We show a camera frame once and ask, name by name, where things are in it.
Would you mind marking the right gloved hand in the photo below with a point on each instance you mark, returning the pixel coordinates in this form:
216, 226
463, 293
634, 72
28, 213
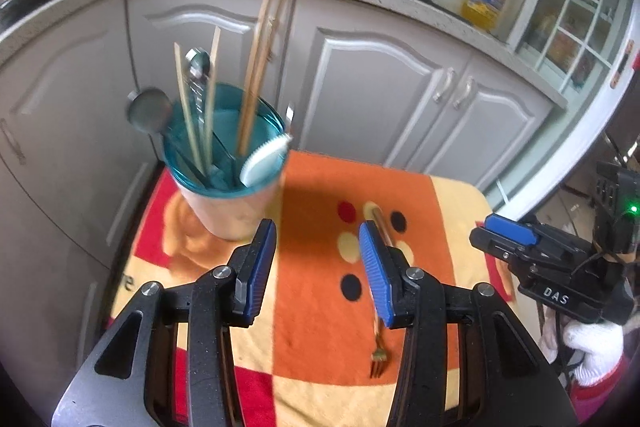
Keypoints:
601, 343

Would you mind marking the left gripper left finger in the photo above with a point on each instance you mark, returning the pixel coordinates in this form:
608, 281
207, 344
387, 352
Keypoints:
251, 265

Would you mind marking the gold fork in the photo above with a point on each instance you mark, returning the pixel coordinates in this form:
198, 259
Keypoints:
379, 354

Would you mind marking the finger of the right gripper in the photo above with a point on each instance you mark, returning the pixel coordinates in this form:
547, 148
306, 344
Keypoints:
516, 232

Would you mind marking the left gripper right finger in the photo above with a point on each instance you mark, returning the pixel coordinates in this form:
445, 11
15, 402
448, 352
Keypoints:
385, 267

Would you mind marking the brown wooden chopstick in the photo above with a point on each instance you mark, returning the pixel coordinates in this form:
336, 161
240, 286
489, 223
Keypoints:
270, 29
249, 74

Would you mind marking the steel spoon in cup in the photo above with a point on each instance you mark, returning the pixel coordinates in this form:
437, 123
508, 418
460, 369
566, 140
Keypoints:
197, 71

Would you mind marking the teal rim utensil cup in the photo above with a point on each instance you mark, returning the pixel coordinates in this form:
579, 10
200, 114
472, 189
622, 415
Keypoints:
241, 188

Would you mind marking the glass door cabinet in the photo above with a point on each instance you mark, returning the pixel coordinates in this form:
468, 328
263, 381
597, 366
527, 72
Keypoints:
572, 43

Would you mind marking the white ceramic spoon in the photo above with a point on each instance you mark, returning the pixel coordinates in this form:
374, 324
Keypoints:
262, 159

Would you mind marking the large steel spoon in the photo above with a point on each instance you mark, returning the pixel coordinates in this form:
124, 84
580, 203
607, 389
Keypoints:
150, 111

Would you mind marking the pink sleeve forearm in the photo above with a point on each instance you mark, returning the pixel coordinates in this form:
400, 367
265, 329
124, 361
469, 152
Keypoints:
587, 400

